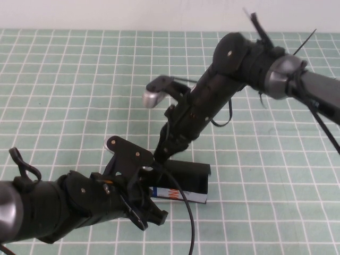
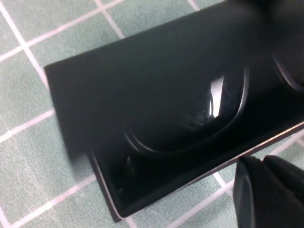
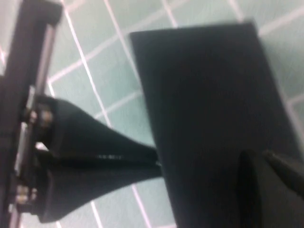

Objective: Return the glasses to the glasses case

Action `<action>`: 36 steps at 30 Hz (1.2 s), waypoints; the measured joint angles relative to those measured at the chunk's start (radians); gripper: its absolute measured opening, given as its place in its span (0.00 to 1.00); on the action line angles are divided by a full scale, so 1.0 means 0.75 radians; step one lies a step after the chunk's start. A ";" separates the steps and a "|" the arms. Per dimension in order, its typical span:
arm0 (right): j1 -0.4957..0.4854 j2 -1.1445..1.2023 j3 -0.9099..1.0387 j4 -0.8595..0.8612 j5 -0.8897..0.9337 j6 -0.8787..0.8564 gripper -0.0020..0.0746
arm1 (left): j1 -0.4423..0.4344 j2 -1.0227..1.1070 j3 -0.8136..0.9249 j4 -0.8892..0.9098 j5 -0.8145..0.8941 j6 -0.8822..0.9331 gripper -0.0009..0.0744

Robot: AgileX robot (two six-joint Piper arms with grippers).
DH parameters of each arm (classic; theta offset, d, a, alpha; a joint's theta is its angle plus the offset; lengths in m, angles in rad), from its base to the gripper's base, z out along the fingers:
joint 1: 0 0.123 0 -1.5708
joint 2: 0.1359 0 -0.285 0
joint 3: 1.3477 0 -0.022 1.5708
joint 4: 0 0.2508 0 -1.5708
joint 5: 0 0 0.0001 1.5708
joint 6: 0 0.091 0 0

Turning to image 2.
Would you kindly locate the dark framed glasses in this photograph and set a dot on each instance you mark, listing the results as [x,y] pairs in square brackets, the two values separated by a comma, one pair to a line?
[190,118]

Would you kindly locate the green white checked tablecloth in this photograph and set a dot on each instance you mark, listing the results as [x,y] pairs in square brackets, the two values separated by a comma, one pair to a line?
[23,166]

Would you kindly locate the black glasses case printed side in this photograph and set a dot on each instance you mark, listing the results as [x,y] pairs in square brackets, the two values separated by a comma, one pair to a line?
[107,95]

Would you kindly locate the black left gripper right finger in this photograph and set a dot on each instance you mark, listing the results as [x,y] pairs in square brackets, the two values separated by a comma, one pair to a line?
[287,175]

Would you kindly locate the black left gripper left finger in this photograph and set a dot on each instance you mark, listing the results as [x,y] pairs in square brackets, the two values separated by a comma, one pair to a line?
[256,202]

